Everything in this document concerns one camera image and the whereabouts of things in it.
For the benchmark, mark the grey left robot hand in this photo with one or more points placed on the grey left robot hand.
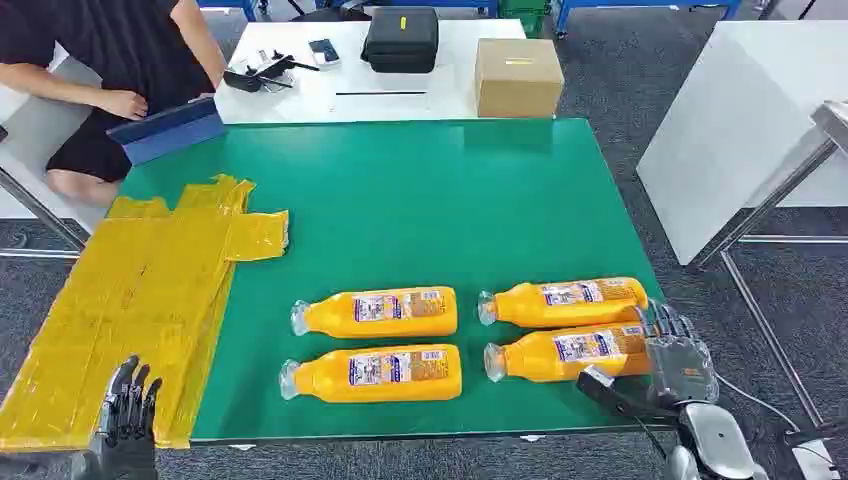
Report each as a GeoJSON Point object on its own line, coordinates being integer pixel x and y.
{"type": "Point", "coordinates": [126, 437]}

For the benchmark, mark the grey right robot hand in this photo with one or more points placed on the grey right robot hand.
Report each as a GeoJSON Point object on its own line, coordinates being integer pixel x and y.
{"type": "Point", "coordinates": [682, 371]}

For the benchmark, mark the orange drink bottle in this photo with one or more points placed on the orange drink bottle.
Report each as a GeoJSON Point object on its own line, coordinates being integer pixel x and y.
{"type": "Point", "coordinates": [324, 378]}
{"type": "Point", "coordinates": [523, 308]}
{"type": "Point", "coordinates": [530, 361]}
{"type": "Point", "coordinates": [331, 318]}

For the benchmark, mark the yellow plastic sheet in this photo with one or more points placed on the yellow plastic sheet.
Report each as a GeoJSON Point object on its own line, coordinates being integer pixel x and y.
{"type": "Point", "coordinates": [139, 291]}

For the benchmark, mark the black floor bar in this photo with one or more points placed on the black floor bar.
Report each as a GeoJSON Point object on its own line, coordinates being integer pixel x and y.
{"type": "Point", "coordinates": [818, 434]}

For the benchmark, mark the white floor block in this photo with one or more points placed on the white floor block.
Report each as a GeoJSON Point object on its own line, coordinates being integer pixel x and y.
{"type": "Point", "coordinates": [813, 460]}

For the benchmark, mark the large white table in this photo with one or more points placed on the large white table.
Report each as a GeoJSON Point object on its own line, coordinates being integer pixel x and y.
{"type": "Point", "coordinates": [722, 132]}

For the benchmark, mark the white desk with metal legs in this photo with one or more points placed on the white desk with metal legs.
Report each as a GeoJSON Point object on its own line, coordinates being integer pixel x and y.
{"type": "Point", "coordinates": [26, 149]}

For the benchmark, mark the blue tablet case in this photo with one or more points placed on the blue tablet case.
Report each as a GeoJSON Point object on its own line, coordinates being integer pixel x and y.
{"type": "Point", "coordinates": [169, 132]}

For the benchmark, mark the green table mat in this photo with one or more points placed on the green table mat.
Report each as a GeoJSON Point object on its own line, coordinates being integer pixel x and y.
{"type": "Point", "coordinates": [411, 205]}

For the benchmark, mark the brown cardboard box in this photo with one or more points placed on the brown cardboard box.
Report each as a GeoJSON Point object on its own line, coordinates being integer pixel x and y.
{"type": "Point", "coordinates": [517, 83]}

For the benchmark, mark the black handheld controller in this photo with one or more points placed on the black handheld controller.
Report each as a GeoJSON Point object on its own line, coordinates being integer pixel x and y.
{"type": "Point", "coordinates": [255, 74]}

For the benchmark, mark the green crate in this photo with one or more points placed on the green crate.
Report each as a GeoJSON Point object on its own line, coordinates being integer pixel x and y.
{"type": "Point", "coordinates": [523, 16]}

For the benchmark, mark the person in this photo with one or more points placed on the person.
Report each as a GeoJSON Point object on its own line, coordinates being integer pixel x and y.
{"type": "Point", "coordinates": [132, 46]}

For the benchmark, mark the thin black rod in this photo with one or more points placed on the thin black rod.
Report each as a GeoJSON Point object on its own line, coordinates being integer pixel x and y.
{"type": "Point", "coordinates": [381, 93]}

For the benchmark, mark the smartphone with dark screen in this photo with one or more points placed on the smartphone with dark screen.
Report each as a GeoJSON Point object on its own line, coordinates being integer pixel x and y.
{"type": "Point", "coordinates": [324, 52]}

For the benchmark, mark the black carrying case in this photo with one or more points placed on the black carrying case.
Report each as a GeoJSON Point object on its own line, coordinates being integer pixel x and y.
{"type": "Point", "coordinates": [401, 40]}

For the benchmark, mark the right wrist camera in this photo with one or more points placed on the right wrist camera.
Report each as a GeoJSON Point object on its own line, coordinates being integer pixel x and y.
{"type": "Point", "coordinates": [616, 396]}

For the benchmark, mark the steel table frame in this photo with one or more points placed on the steel table frame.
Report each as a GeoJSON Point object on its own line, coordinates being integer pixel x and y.
{"type": "Point", "coordinates": [775, 199]}

